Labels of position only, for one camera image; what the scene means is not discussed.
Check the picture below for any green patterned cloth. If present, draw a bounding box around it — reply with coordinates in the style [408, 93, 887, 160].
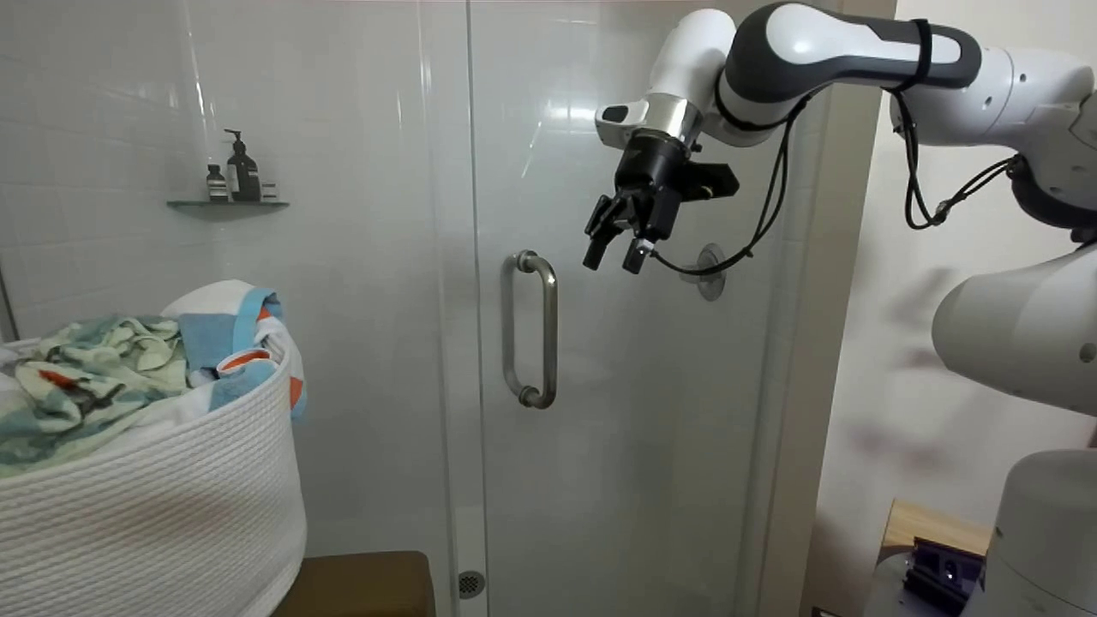
[0, 313, 193, 471]

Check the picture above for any fixed glass shower panel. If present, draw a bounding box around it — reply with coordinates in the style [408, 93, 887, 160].
[0, 0, 474, 617]

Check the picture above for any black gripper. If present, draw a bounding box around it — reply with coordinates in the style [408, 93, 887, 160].
[581, 128, 697, 278]

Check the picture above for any light wooden table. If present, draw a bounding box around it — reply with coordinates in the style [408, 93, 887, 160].
[876, 492, 998, 566]

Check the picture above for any dark pump bottle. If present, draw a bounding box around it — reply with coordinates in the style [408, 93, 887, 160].
[224, 128, 265, 204]

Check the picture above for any black table clamp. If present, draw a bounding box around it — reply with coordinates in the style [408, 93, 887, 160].
[902, 534, 988, 609]

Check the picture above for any metal shower door handle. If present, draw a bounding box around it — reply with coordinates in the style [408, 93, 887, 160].
[497, 246, 566, 412]

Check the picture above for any white woven laundry basket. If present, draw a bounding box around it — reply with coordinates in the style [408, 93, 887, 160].
[0, 278, 312, 617]

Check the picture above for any glass shower shelf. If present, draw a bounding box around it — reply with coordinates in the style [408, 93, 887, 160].
[166, 195, 291, 222]

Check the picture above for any white mounting plate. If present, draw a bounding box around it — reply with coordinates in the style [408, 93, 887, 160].
[862, 551, 919, 617]

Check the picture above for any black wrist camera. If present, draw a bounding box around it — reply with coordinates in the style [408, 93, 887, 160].
[683, 160, 743, 204]

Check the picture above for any glass shower door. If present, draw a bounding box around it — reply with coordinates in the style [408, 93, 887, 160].
[464, 0, 818, 617]

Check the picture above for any small dark bottle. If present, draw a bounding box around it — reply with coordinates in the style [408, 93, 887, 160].
[203, 160, 232, 204]

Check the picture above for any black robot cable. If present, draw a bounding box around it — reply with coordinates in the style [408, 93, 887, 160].
[646, 82, 1022, 282]

